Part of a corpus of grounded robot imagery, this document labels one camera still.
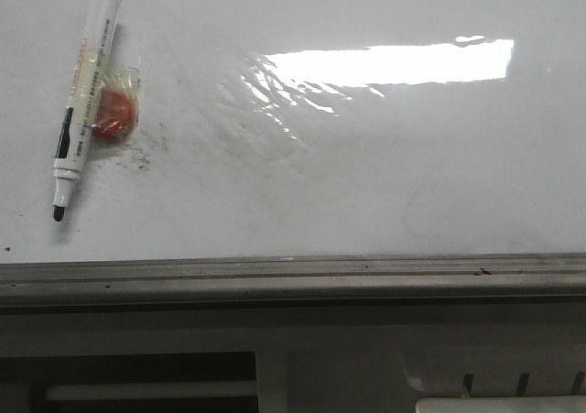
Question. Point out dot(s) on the red round magnet taped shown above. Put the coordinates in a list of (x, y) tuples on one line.
[(116, 116)]

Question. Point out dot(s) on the white black whiteboard marker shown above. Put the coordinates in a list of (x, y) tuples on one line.
[(84, 100)]

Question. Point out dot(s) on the white whiteboard surface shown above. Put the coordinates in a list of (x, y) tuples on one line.
[(305, 127)]

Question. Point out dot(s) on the white machine housing below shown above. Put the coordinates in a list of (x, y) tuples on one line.
[(481, 358)]

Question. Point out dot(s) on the grey aluminium whiteboard frame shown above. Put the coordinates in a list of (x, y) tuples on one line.
[(195, 281)]

